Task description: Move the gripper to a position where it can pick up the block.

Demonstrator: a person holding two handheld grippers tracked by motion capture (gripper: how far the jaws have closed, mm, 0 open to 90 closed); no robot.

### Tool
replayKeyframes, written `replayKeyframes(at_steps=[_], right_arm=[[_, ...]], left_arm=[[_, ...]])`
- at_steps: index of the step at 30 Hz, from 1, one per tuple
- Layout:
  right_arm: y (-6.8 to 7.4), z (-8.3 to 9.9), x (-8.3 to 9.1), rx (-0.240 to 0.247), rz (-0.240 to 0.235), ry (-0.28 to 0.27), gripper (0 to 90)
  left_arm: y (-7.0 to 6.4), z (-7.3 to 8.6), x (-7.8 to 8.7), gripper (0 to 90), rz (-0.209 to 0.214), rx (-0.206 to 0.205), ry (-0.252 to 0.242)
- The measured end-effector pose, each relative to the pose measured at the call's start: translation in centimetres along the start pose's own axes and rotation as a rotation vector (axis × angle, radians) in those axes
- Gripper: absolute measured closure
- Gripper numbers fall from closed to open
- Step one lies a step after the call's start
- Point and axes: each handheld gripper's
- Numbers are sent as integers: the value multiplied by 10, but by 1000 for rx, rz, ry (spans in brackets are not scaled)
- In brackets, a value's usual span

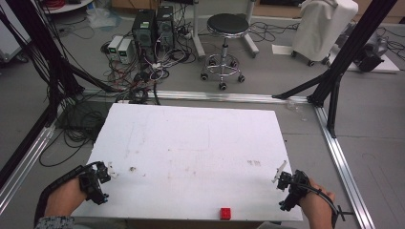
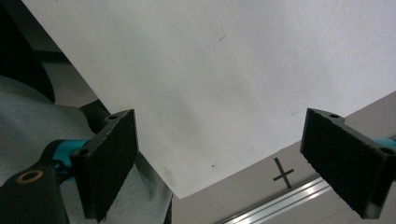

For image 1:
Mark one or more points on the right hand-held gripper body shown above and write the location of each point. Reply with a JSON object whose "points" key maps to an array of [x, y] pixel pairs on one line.
{"points": [[296, 191]]}

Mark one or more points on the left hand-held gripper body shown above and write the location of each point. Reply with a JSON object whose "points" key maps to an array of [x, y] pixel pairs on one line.
{"points": [[90, 187]]}

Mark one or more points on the red toy brick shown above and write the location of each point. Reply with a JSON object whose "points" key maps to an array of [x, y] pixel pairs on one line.
{"points": [[225, 213]]}

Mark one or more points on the person's right hand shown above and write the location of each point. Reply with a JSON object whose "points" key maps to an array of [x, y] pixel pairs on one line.
{"points": [[318, 203]]}

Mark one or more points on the person's left hand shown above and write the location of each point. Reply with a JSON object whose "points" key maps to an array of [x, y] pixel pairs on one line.
{"points": [[65, 197]]}

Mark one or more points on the white plastic strip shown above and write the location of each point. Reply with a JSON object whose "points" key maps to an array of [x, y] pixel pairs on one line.
{"points": [[280, 171]]}

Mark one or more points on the grey patterned sleeve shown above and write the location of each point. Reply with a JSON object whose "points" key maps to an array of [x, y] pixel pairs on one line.
{"points": [[55, 222]]}

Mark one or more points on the white power supply box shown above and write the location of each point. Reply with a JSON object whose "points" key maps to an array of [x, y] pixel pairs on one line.
{"points": [[115, 44], [124, 50]]}

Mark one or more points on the black computer tower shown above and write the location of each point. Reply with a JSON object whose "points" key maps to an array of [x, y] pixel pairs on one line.
{"points": [[144, 28], [165, 25]]}

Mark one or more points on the black and grey machine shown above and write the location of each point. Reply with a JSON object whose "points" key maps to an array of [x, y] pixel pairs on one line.
{"points": [[372, 54]]}

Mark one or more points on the white floor board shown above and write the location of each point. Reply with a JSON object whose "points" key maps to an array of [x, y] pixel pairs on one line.
{"points": [[387, 65]]}

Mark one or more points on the clear plastic bag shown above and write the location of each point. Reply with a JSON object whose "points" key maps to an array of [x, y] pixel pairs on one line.
{"points": [[102, 17]]}

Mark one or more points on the white covered cart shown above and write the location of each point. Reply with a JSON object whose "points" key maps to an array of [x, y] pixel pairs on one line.
{"points": [[321, 28]]}

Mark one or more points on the white stand legs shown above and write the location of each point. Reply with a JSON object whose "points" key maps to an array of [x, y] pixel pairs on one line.
{"points": [[199, 41]]}

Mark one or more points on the black round stool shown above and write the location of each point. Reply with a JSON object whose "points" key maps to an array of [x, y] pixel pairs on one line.
{"points": [[227, 24]]}

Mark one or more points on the white round table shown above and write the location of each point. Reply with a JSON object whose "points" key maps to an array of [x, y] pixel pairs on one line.
{"points": [[68, 6]]}

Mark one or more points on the aluminium floor rail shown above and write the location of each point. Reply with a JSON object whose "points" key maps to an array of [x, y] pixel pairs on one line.
{"points": [[22, 171], [223, 96], [344, 165]]}

